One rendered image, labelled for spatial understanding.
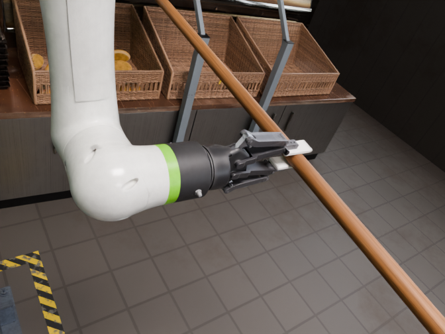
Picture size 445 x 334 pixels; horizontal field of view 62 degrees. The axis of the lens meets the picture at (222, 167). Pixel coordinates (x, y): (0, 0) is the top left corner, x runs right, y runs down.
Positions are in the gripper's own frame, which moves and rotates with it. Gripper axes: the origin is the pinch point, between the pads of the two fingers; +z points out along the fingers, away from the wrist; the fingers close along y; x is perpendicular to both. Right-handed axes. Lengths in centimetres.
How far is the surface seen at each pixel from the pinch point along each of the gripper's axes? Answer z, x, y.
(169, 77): 31, -104, 50
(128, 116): 10, -96, 66
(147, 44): 25, -123, 44
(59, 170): -19, -95, 95
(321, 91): 137, -99, 57
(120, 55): 17, -136, 57
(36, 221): -31, -87, 119
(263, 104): 82, -89, 57
